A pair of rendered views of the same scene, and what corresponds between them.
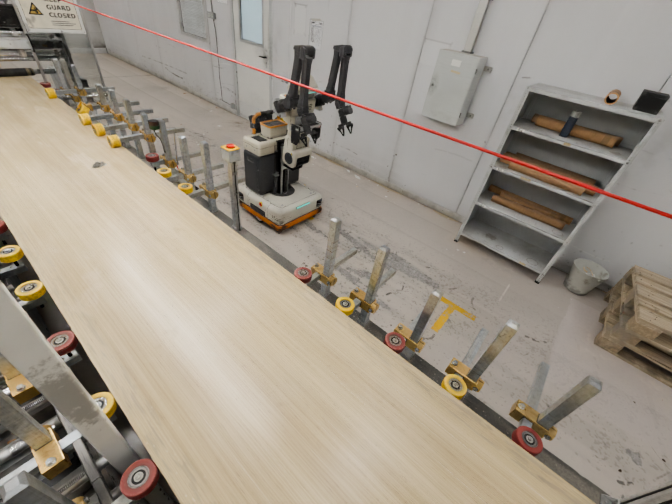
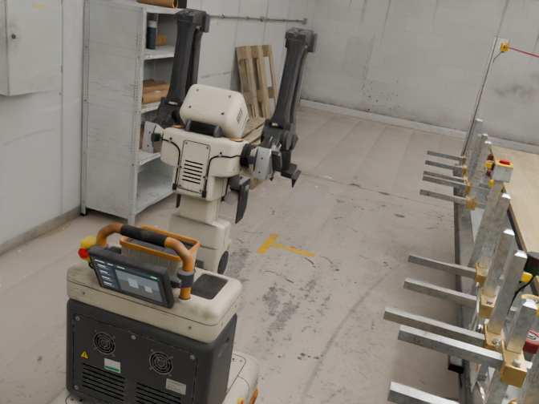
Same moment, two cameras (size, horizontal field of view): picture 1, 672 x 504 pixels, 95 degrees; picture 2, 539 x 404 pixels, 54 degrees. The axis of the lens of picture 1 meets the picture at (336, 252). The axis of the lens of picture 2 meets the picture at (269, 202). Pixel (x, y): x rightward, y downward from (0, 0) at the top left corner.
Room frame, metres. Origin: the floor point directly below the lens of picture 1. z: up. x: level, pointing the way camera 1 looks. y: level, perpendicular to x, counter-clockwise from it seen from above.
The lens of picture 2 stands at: (3.11, 2.33, 1.70)
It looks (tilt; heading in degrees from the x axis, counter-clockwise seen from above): 21 degrees down; 251
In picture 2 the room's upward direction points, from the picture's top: 9 degrees clockwise
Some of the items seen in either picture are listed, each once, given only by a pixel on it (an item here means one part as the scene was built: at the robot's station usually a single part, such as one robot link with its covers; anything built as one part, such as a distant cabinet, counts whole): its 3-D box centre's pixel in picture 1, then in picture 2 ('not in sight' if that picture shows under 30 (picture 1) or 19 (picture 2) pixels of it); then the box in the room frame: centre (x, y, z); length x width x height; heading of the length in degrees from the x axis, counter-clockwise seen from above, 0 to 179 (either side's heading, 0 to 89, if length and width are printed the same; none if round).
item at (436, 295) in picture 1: (418, 331); (469, 170); (0.82, -0.39, 0.87); 0.04 x 0.04 x 0.48; 55
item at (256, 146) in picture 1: (275, 158); (156, 324); (2.90, 0.75, 0.59); 0.55 x 0.34 x 0.83; 146
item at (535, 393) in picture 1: (531, 404); (456, 158); (0.61, -0.80, 0.83); 0.43 x 0.03 x 0.04; 145
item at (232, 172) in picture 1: (234, 197); (484, 228); (1.52, 0.63, 0.93); 0.05 x 0.05 x 0.45; 55
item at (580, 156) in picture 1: (538, 188); (143, 111); (2.79, -1.76, 0.78); 0.90 x 0.45 x 1.55; 55
